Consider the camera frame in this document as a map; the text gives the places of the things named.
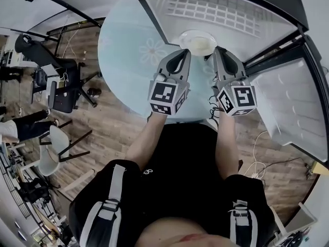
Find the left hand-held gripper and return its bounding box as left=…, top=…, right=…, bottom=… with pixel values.
left=147, top=48, right=192, bottom=116

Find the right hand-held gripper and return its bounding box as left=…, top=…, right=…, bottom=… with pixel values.
left=204, top=47, right=258, bottom=117

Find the white plate of food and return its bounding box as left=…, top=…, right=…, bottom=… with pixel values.
left=178, top=29, right=218, bottom=57

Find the person's right forearm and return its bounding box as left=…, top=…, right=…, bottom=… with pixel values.
left=214, top=109, right=242, bottom=183

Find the person's left forearm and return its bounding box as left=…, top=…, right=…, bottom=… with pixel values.
left=126, top=111, right=168, bottom=170

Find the pair of dark shoes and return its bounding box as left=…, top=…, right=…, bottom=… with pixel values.
left=86, top=88, right=101, bottom=99

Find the person's black shirt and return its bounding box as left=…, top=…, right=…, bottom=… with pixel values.
left=68, top=122, right=280, bottom=247

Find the grey-backed office chair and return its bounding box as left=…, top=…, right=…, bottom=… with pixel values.
left=47, top=80, right=79, bottom=114

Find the white chair with black legs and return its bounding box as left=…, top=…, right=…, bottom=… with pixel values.
left=38, top=120, right=93, bottom=177

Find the black office chair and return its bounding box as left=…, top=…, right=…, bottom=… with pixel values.
left=14, top=33, right=102, bottom=108

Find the person's chin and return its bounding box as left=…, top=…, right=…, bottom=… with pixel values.
left=135, top=216, right=233, bottom=247

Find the black backpack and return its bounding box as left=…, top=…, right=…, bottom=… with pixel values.
left=20, top=178, right=51, bottom=203

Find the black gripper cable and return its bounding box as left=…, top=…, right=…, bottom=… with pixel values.
left=207, top=95, right=220, bottom=120

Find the grey backpack strap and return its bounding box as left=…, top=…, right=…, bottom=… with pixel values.
left=228, top=199, right=259, bottom=247
left=81, top=163, right=125, bottom=247

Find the thin white cable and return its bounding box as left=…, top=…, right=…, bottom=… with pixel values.
left=61, top=16, right=79, bottom=59

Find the black metal frame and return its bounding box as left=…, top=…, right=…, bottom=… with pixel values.
left=24, top=0, right=106, bottom=41

